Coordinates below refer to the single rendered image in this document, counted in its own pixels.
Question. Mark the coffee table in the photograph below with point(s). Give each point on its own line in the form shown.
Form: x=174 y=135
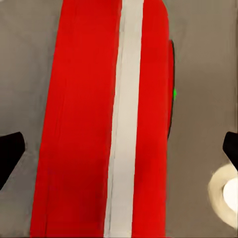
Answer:
x=202 y=182

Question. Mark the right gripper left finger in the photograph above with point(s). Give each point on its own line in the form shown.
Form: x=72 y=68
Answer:
x=12 y=148

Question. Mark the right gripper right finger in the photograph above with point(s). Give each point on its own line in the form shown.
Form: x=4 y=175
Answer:
x=230 y=147

